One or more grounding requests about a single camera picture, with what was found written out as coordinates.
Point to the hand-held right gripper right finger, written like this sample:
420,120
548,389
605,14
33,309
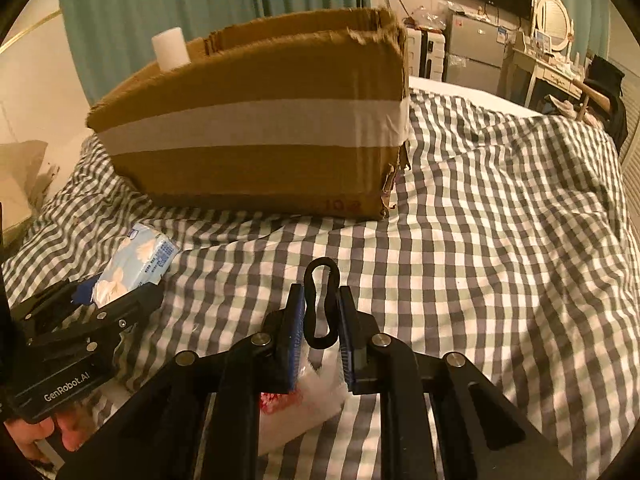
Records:
348,345

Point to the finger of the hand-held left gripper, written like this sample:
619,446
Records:
120,310
55,297

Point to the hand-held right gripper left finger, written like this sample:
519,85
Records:
295,345

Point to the blue tissue pack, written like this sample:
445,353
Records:
137,260

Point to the brown cardboard box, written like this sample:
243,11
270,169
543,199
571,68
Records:
260,130

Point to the person's left hand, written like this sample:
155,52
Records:
30,435

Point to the white packet with red print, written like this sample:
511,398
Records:
300,410

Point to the grey checked blanket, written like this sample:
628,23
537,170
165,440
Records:
500,240

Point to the white plastic bottle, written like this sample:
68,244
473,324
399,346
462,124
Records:
171,50

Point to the white suitcase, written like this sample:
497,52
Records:
425,55

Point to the teal curtain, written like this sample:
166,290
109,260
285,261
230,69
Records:
200,15

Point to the grey mini fridge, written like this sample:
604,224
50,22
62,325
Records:
475,52

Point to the white dressing table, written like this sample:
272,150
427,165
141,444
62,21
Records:
542,75

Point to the black chair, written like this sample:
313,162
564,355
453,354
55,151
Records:
605,95

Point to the oval white vanity mirror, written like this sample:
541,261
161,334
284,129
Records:
554,22

